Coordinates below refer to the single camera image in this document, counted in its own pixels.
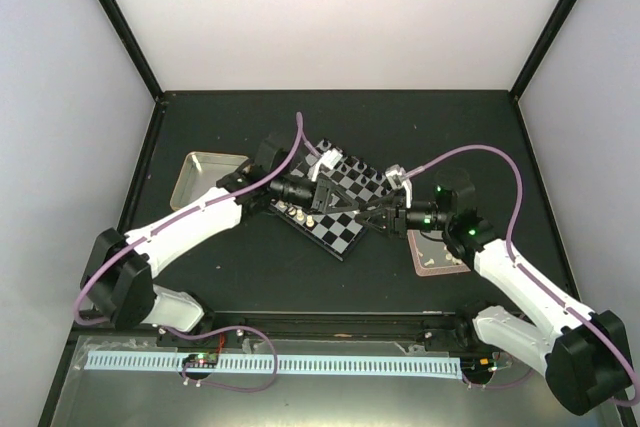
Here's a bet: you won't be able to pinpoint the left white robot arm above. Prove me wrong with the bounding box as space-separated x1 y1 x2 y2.
79 140 344 346

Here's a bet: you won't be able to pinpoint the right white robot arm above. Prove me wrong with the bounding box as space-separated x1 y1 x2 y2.
356 170 639 415

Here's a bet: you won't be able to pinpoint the pink tray with pieces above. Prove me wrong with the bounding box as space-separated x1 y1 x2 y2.
407 230 470 277

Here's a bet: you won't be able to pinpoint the white pieces in pink tray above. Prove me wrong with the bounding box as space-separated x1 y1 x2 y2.
422 244 462 268

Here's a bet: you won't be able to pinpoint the black and white chessboard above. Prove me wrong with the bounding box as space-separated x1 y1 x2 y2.
269 138 390 260

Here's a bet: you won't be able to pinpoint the gold metal tin tray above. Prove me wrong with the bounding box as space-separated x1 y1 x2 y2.
170 151 247 211

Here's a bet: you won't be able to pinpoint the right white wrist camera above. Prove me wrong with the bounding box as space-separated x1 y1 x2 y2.
385 164 413 208

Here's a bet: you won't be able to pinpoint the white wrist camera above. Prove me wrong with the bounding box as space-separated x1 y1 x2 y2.
308 148 343 182
385 164 413 208

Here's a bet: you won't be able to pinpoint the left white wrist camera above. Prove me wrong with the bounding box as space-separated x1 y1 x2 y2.
308 148 343 182

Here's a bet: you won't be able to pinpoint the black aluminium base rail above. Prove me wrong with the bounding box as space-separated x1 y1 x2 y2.
154 314 481 348

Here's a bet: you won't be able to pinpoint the light blue slotted cable duct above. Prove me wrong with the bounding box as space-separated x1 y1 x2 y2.
84 351 462 380

